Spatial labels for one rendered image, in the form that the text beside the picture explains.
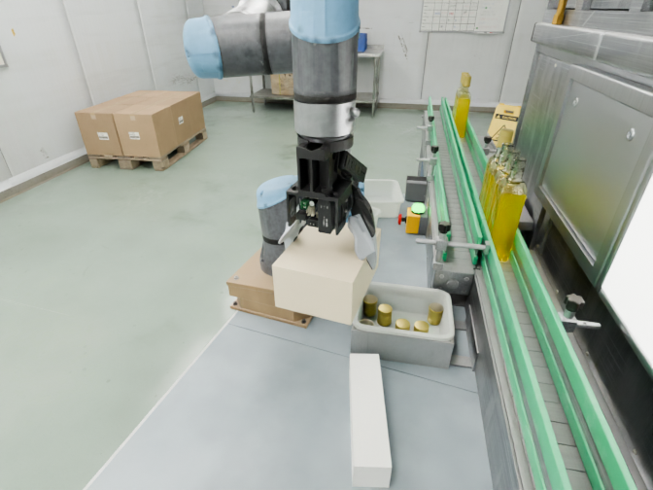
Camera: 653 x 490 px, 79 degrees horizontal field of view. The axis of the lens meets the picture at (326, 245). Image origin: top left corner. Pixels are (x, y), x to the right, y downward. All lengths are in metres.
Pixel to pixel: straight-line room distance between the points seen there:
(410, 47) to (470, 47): 0.88
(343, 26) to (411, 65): 6.41
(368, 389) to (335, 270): 0.33
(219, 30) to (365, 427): 0.65
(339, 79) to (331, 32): 0.05
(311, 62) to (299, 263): 0.26
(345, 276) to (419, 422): 0.41
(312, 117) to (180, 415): 0.64
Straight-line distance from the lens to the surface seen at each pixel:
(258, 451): 0.82
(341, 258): 0.58
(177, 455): 0.85
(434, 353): 0.92
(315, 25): 0.46
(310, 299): 0.57
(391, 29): 6.84
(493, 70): 6.98
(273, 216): 0.95
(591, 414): 0.70
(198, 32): 0.59
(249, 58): 0.57
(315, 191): 0.49
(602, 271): 0.89
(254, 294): 1.02
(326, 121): 0.47
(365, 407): 0.79
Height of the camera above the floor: 1.44
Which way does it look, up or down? 31 degrees down
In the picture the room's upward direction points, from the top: straight up
